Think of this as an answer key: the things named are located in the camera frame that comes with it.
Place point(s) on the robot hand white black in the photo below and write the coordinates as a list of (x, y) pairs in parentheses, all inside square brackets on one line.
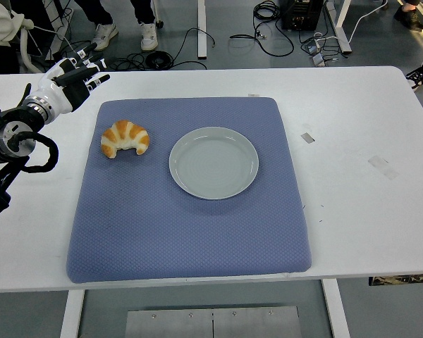
[(51, 86)]

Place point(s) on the croissant bread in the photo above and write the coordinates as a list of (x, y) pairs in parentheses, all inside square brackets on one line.
[(127, 132)]

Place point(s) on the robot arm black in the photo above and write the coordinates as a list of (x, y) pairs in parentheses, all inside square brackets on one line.
[(7, 134)]

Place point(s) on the grey round plate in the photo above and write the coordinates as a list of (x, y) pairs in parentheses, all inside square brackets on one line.
[(213, 163)]

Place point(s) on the person with white shoes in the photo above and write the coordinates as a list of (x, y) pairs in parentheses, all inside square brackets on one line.
[(104, 33)]

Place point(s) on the white desk leg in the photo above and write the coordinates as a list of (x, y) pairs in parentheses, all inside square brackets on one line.
[(201, 31), (340, 28)]

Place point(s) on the blue quilted mat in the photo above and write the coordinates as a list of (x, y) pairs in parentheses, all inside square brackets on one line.
[(162, 229)]

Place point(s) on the white table leg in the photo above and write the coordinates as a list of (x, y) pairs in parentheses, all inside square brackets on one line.
[(336, 310), (72, 313)]

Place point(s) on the black equipment box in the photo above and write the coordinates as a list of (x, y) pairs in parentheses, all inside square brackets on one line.
[(299, 14)]

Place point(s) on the grey tape piece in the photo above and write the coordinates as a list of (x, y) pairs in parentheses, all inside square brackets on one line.
[(307, 137)]

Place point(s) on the grey foot pedal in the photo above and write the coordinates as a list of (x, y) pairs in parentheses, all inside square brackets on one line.
[(318, 60)]

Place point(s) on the clear tape piece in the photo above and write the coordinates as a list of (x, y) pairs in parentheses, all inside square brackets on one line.
[(383, 167)]

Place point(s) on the person with black white shoe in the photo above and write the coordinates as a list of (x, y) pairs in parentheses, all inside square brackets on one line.
[(421, 75)]

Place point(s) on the white tube frame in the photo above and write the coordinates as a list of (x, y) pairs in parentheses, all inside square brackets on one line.
[(25, 53)]

